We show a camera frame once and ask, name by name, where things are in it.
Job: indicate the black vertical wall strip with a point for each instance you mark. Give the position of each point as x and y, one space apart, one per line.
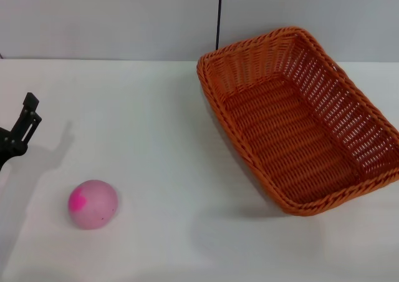
219 13

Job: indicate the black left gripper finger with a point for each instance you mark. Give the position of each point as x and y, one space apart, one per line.
30 102

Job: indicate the pink foam ball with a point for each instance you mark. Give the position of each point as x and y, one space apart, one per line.
96 204

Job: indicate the orange woven plastic basket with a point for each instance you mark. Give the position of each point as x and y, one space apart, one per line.
290 132

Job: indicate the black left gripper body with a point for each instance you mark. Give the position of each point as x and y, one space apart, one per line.
11 146

